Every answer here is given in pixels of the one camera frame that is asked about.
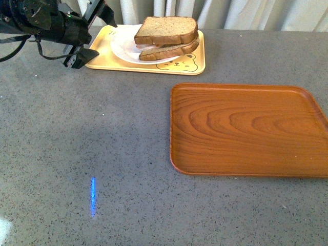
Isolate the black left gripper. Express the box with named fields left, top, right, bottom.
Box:
left=50, top=1, right=117, bottom=69

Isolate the white round plate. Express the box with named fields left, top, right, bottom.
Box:
left=110, top=24, right=178, bottom=65

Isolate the bread slice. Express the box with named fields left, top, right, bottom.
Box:
left=134, top=16, right=198, bottom=45
left=138, top=36, right=199, bottom=61

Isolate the fried egg toy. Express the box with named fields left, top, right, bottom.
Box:
left=136, top=44, right=162, bottom=50

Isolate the yellow bear tray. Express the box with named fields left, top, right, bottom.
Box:
left=86, top=25, right=206, bottom=75

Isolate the grey pleated curtain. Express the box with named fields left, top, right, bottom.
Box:
left=57, top=0, right=328, bottom=33

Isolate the brown wooden tray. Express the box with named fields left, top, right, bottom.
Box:
left=170, top=83, right=327, bottom=178

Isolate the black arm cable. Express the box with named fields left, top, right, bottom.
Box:
left=0, top=34, right=84, bottom=63

